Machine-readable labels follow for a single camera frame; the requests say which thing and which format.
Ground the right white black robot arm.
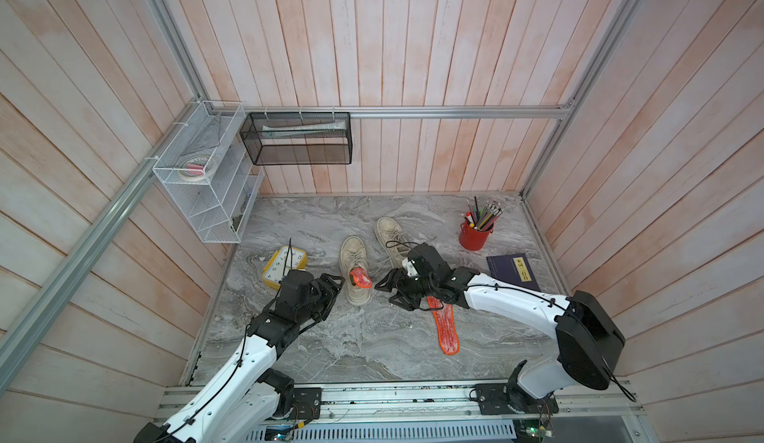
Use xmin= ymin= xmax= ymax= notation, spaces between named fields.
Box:
xmin=375 ymin=240 xmax=626 ymax=413

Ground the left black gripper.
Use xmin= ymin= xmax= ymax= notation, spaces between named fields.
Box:
xmin=295 ymin=272 xmax=346 ymax=324

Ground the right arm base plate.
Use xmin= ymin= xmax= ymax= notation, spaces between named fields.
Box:
xmin=470 ymin=383 xmax=559 ymax=415

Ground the pens and pencils bunch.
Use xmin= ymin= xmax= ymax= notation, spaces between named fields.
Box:
xmin=464 ymin=196 xmax=503 ymax=232

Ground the black mesh wall basket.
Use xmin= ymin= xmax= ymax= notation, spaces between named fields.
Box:
xmin=239 ymin=112 xmax=353 ymax=167

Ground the beige lace sneaker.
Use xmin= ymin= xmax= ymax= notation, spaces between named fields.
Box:
xmin=375 ymin=216 xmax=416 ymax=268
xmin=339 ymin=236 xmax=373 ymax=306

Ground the dark blue book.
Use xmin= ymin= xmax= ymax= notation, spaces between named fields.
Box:
xmin=487 ymin=253 xmax=540 ymax=291

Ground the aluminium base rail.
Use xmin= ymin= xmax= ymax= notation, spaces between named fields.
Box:
xmin=155 ymin=379 xmax=646 ymax=424

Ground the red insole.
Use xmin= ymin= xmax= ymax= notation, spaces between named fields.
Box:
xmin=427 ymin=297 xmax=460 ymax=356
xmin=349 ymin=266 xmax=373 ymax=289

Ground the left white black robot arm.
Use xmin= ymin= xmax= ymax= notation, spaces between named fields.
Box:
xmin=134 ymin=270 xmax=344 ymax=442

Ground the red pen cup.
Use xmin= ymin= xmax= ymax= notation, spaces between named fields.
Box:
xmin=459 ymin=221 xmax=493 ymax=251

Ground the yellow alarm clock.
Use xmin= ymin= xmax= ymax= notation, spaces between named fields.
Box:
xmin=262 ymin=245 xmax=308 ymax=290

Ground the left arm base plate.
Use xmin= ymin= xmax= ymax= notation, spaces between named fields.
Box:
xmin=271 ymin=387 xmax=322 ymax=422

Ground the white wire wall shelf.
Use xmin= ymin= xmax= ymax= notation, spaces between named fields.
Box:
xmin=153 ymin=100 xmax=264 ymax=244

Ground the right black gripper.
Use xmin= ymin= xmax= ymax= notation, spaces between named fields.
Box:
xmin=373 ymin=268 xmax=438 ymax=312

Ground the tape roll in shelf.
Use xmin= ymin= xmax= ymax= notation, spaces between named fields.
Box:
xmin=177 ymin=155 xmax=218 ymax=183

